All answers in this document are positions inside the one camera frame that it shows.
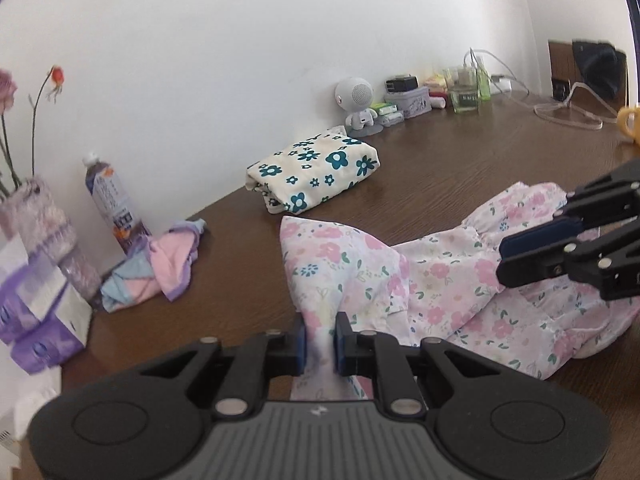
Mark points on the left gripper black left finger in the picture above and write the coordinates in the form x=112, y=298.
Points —
x=233, y=381

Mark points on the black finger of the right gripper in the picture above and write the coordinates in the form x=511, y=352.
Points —
x=609, y=263
x=611, y=198

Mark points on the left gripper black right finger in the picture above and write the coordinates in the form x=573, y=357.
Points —
x=406, y=380

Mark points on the pink floral dress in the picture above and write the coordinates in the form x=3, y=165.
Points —
x=442, y=285

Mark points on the clear plastic hanger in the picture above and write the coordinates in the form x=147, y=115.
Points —
x=568, y=114

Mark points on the black bag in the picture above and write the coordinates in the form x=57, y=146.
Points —
x=601, y=66

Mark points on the pastel pink blue cloth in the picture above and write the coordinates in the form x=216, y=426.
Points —
x=154, y=265

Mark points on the green small bottle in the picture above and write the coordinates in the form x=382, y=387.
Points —
x=483, y=80

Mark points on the square glass perfume bottle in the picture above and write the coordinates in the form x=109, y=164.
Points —
x=463, y=91

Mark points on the brown tea drink bottle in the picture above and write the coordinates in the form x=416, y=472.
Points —
x=113, y=202

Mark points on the lower purple tissue pack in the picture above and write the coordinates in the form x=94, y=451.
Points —
x=62, y=334

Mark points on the purple tissue pack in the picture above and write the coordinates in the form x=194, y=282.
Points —
x=29, y=288
x=62, y=334

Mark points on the folded white teal floral cloth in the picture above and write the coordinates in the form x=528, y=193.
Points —
x=310, y=172

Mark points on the grey tin box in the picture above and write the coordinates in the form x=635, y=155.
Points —
x=414, y=103

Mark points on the crumpled white tissue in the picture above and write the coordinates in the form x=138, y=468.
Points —
x=22, y=396

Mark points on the upper purple tissue pack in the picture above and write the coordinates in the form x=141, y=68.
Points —
x=29, y=288

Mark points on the small green white boxes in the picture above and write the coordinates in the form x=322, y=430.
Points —
x=387, y=114

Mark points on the black charger adapter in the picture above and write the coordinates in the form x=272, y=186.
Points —
x=401, y=84

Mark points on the purple textured vase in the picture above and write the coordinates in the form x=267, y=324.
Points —
x=45, y=228

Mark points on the white robot figurine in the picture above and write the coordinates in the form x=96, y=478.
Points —
x=355, y=95

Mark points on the yellow ring object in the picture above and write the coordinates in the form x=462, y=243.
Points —
x=628, y=122

